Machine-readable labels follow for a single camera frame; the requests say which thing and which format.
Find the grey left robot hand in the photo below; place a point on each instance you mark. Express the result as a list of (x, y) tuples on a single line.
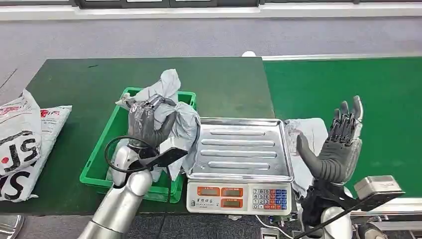
[(145, 123)]

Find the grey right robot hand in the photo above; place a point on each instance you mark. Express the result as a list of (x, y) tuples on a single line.
[(336, 155)]

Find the grey plastic parcel bag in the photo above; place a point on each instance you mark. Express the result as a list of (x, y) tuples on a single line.
[(184, 125)]

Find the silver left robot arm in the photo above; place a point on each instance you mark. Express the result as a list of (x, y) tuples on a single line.
[(122, 201)]

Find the pale parcel bag red print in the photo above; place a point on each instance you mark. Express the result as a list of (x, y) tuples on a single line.
[(310, 132)]

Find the green plastic crate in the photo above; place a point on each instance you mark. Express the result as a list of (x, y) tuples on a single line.
[(99, 161)]

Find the bright green conveyor belt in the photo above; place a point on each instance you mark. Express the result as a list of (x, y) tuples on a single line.
[(389, 99)]

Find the dark green table mat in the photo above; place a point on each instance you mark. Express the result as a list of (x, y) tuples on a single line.
[(214, 85)]

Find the electronic scale with steel tray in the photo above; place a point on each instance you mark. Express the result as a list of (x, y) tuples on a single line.
[(240, 155)]

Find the white parcel bag red print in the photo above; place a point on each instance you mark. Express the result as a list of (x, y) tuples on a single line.
[(49, 128)]

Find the small white round object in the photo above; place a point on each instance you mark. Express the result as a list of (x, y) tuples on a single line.
[(249, 54)]

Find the white parcel bag black letters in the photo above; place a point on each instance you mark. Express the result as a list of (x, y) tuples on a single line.
[(18, 135)]

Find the chrome curved metal part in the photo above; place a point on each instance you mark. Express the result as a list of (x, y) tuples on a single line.
[(9, 227)]

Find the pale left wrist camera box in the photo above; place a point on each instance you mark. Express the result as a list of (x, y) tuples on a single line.
[(171, 148)]

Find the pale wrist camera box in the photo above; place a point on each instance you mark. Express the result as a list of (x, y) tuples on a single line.
[(171, 148), (377, 189)]

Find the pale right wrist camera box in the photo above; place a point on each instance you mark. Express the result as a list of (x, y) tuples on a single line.
[(377, 189)]

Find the aluminium conveyor frame rail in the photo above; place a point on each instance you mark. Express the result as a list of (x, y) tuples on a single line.
[(405, 209)]

